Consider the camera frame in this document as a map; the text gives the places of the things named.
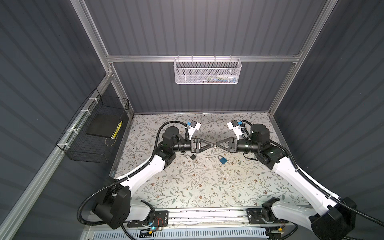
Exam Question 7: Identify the items in white basket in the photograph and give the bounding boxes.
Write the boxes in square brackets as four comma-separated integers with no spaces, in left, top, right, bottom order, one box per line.
[196,75,238,84]

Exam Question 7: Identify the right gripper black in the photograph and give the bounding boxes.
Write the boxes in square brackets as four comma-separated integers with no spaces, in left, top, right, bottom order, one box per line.
[215,137,259,154]

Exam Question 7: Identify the white wire mesh basket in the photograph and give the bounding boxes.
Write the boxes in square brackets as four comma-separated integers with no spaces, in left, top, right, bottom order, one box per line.
[173,57,242,85]

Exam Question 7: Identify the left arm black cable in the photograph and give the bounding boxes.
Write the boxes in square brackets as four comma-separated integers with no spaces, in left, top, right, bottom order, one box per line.
[76,120,188,226]

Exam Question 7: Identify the floral table mat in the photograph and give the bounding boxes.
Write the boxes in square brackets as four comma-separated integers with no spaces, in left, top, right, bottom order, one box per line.
[116,113,307,209]

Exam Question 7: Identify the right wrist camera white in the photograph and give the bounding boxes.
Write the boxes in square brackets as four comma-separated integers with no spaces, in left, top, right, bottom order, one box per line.
[227,120,243,140]

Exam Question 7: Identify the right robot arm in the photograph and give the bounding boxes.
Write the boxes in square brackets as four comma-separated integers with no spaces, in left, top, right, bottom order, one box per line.
[216,121,357,240]

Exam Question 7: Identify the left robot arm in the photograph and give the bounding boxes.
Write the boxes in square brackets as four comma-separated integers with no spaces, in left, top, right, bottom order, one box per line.
[92,125,214,230]

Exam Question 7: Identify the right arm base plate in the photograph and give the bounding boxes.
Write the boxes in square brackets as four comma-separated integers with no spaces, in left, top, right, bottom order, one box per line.
[246,208,288,225]

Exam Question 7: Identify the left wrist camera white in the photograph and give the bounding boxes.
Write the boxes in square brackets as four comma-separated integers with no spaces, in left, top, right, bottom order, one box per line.
[187,121,201,140]

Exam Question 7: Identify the yellow tool in basket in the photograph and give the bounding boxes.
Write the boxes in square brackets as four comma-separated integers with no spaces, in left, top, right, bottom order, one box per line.
[111,121,123,140]

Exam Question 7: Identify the blue padlock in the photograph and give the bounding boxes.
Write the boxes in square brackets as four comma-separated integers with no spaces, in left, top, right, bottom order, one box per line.
[218,155,228,165]

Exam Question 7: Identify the white vented panel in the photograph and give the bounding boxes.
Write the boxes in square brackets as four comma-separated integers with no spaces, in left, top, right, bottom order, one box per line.
[91,227,269,240]

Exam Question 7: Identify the black box in basket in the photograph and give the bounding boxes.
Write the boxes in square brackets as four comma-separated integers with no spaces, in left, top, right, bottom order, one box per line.
[86,114,121,138]

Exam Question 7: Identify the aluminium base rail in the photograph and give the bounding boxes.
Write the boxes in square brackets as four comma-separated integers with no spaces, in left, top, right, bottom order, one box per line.
[86,206,328,229]

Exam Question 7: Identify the black wire basket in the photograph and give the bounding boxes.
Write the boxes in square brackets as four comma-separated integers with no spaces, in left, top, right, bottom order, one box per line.
[57,90,130,164]

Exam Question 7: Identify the small black padlock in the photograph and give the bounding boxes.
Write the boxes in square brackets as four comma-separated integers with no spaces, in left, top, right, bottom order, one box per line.
[186,154,197,160]

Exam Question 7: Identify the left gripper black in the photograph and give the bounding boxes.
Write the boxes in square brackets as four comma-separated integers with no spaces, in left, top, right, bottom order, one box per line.
[171,137,213,155]

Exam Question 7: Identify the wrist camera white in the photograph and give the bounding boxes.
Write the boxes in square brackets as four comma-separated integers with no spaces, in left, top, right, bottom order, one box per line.
[227,120,243,140]
[187,121,201,140]

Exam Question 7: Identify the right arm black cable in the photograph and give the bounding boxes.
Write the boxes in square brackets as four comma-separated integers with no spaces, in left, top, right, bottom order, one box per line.
[241,119,384,240]

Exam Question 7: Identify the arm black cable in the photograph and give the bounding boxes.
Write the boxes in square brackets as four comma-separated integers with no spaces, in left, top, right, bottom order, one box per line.
[76,120,188,226]
[241,119,384,240]

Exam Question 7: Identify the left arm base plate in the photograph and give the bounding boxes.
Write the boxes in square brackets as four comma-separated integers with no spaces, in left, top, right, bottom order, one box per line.
[126,210,169,228]

